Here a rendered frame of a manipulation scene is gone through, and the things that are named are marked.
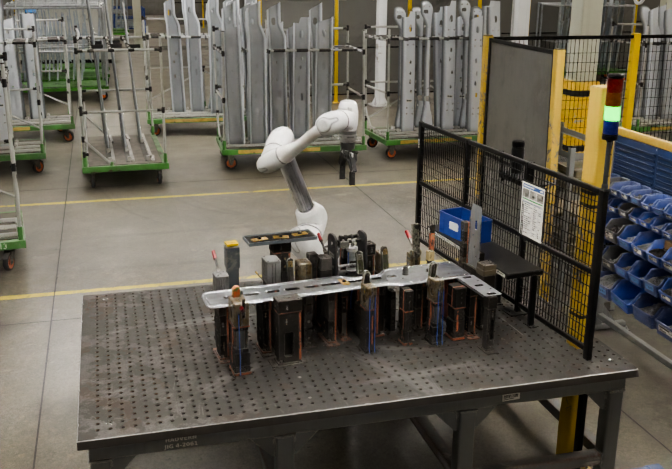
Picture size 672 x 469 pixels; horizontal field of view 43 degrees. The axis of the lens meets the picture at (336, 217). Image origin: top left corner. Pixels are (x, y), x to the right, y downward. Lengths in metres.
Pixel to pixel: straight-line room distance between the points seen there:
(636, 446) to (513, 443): 0.67
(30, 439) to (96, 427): 1.45
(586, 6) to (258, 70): 4.31
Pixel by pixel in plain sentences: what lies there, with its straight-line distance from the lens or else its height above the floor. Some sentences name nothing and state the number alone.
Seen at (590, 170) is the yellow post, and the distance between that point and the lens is 4.16.
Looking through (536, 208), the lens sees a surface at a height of 1.33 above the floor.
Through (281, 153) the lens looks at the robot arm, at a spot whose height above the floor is 1.56.
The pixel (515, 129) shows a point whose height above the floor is 1.34.
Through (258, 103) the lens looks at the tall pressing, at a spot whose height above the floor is 0.82.
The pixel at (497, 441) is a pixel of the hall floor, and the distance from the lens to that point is 4.92.
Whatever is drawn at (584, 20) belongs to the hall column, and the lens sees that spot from 11.66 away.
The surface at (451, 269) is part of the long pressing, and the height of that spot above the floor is 1.00.
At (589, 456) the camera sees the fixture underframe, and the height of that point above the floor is 0.23.
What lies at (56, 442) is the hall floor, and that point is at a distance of 5.03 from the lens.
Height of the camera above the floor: 2.51
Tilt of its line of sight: 16 degrees down
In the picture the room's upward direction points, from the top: 1 degrees clockwise
